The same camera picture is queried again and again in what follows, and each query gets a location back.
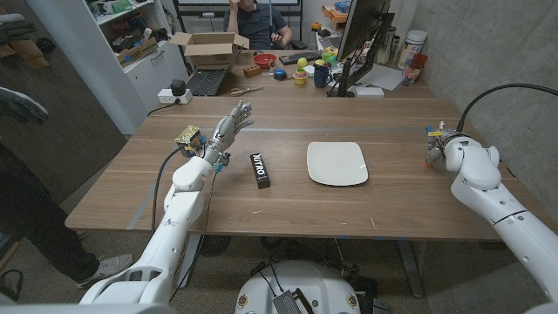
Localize gold foil wrapped wrist camera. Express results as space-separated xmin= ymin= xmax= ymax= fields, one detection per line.
xmin=174 ymin=125 xmax=207 ymax=158

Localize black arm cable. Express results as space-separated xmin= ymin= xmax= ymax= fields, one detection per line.
xmin=455 ymin=82 xmax=558 ymax=134
xmin=150 ymin=146 xmax=184 ymax=235

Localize standing person in dark trousers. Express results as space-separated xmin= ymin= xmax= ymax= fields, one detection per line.
xmin=0 ymin=139 xmax=134 ymax=289

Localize dark blue mug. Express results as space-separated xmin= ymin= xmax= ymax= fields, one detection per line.
xmin=313 ymin=65 xmax=334 ymax=89

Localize seated person in dark shirt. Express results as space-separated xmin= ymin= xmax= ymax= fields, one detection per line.
xmin=224 ymin=0 xmax=294 ymax=51

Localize red bowl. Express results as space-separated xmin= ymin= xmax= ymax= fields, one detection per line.
xmin=253 ymin=52 xmax=278 ymax=70

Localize white shelf cabinet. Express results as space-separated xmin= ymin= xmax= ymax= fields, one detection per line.
xmin=25 ymin=0 xmax=191 ymax=135

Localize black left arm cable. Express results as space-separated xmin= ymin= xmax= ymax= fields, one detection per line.
xmin=150 ymin=146 xmax=184 ymax=235

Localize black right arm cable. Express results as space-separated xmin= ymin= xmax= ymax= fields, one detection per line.
xmin=455 ymin=82 xmax=558 ymax=134

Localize black keyboard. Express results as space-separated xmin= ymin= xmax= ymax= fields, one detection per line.
xmin=278 ymin=51 xmax=323 ymax=66

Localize open cardboard box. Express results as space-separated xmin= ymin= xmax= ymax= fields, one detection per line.
xmin=168 ymin=31 xmax=250 ymax=71

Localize grey table leg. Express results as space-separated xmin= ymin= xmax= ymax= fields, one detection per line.
xmin=396 ymin=238 xmax=426 ymax=299
xmin=177 ymin=234 xmax=202 ymax=289

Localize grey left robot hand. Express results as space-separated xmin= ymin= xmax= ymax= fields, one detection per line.
xmin=202 ymin=99 xmax=255 ymax=164

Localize orange storage box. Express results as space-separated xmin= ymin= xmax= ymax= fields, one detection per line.
xmin=321 ymin=3 xmax=350 ymax=24

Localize black laptop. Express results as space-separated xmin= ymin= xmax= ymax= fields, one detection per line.
xmin=186 ymin=45 xmax=243 ymax=97

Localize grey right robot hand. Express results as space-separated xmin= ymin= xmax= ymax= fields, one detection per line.
xmin=424 ymin=120 xmax=459 ymax=167

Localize yellow handled scissors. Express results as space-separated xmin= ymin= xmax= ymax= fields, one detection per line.
xmin=229 ymin=85 xmax=265 ymax=98

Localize white power strip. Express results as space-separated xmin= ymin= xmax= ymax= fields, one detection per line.
xmin=157 ymin=88 xmax=194 ymax=105

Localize cardboard box with tools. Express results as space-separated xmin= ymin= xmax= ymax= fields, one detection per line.
xmin=115 ymin=37 xmax=160 ymax=66

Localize green yellow toy cups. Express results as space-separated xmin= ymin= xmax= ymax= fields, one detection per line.
xmin=321 ymin=45 xmax=340 ymax=66

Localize small white flat box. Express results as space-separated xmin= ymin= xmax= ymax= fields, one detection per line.
xmin=354 ymin=85 xmax=385 ymax=99

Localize black Nutro box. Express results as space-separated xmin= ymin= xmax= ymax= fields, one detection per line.
xmin=249 ymin=152 xmax=272 ymax=190

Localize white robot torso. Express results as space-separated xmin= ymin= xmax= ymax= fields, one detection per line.
xmin=235 ymin=260 xmax=362 ymax=314

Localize white paper sheet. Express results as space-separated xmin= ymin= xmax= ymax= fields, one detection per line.
xmin=348 ymin=64 xmax=405 ymax=92

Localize white square plate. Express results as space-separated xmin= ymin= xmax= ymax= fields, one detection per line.
xmin=306 ymin=141 xmax=370 ymax=188

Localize white wipes canister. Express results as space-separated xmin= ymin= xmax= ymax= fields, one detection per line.
xmin=396 ymin=29 xmax=428 ymax=71

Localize black computer monitor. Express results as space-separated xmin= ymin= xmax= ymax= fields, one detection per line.
xmin=336 ymin=0 xmax=392 ymax=62

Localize black monitor stand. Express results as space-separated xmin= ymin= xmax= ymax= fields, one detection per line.
xmin=326 ymin=12 xmax=396 ymax=98

